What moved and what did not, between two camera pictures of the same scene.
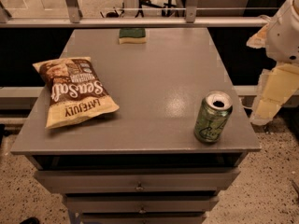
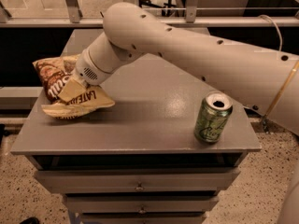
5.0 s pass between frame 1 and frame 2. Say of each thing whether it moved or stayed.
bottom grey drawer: stayed
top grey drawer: stayed
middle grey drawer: stayed
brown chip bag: moved
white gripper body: moved
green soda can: stayed
